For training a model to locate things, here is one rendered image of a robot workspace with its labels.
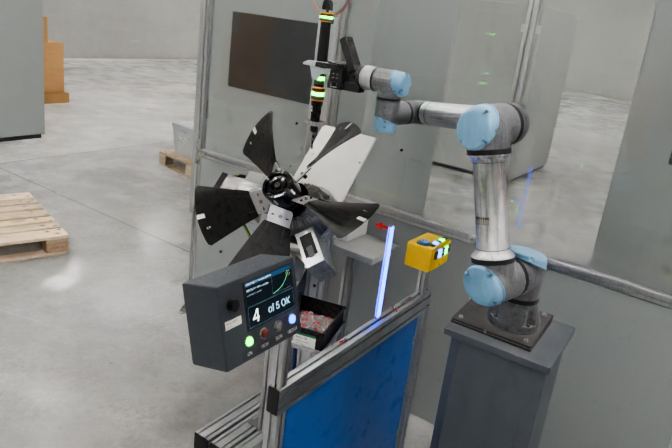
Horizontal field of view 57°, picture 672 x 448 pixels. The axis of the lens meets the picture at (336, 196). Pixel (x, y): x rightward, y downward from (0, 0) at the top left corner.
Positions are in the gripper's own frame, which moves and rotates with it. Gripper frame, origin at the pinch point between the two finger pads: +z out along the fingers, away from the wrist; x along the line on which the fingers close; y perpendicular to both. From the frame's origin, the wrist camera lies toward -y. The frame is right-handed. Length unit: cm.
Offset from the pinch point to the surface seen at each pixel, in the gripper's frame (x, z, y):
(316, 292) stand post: 31, 9, 98
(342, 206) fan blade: 2.1, -16.9, 46.7
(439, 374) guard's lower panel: 70, -37, 135
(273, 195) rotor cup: -7.3, 6.0, 47.2
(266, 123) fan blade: 10.5, 27.0, 27.3
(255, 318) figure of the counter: -73, -45, 50
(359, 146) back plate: 40, 2, 34
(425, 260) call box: 21, -42, 64
